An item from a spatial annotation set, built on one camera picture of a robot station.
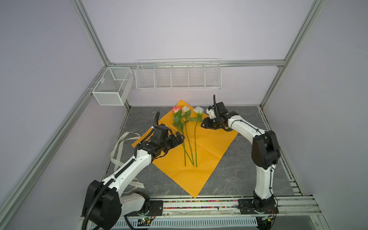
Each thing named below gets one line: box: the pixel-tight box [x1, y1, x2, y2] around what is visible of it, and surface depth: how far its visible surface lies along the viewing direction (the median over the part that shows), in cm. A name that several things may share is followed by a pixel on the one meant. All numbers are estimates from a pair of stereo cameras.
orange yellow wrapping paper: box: [131, 99, 239, 199], surface depth 95 cm
